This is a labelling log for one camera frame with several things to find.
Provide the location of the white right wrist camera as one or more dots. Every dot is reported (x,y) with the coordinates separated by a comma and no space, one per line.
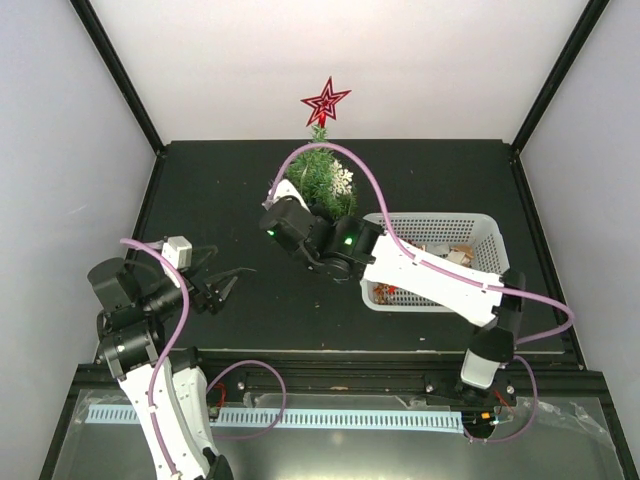
(283,189)

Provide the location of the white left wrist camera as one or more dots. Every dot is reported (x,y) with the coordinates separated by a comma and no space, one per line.
(177,250)

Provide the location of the black frame post back left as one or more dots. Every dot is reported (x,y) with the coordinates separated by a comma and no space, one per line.
(93,26)

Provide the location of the white perforated plastic basket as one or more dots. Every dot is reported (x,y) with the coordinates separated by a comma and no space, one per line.
(435,233)

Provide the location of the black frame post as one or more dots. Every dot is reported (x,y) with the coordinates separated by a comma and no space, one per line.
(569,53)
(93,26)

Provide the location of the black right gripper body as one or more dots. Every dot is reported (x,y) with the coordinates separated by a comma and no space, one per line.
(309,256)

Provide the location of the white snowflake ornament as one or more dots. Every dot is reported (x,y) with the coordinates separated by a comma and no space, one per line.
(341,180)

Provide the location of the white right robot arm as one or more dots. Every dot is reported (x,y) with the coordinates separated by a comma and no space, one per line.
(356,249)

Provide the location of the white slotted cable duct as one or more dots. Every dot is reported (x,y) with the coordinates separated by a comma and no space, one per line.
(333,419)

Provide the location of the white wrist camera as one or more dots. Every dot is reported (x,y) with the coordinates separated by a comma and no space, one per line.
(283,189)
(177,250)

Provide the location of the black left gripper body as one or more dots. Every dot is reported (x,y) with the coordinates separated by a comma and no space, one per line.
(201,299)

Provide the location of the black frame post back right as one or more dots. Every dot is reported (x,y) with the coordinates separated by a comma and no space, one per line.
(569,53)

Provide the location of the red star ornament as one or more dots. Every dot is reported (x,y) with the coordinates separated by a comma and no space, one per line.
(323,106)

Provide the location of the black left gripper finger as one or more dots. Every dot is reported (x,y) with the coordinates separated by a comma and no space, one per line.
(223,290)
(221,277)

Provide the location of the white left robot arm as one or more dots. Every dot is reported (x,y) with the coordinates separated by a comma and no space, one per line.
(168,394)

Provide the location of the small green christmas tree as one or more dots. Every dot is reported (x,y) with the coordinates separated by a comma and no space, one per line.
(310,174)

